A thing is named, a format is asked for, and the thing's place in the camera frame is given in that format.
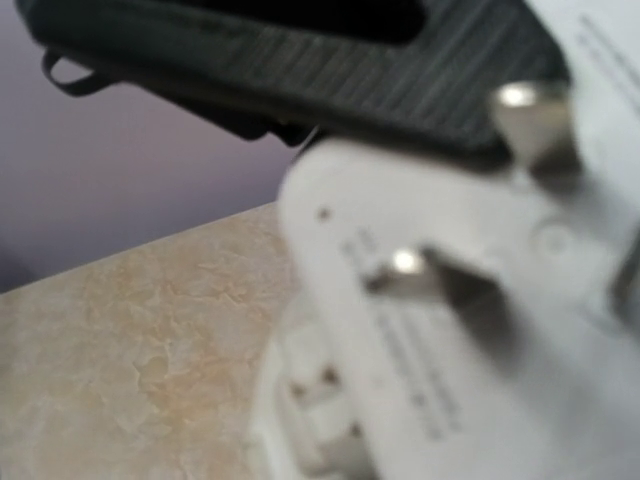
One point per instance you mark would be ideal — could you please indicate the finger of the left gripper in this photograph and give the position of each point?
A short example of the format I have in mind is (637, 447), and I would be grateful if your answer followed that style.
(409, 73)

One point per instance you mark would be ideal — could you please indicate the white multi socket adapter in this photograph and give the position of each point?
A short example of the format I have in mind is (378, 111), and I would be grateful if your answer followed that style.
(469, 317)

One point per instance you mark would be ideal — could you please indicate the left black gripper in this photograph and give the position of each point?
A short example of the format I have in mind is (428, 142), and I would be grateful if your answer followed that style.
(81, 69)

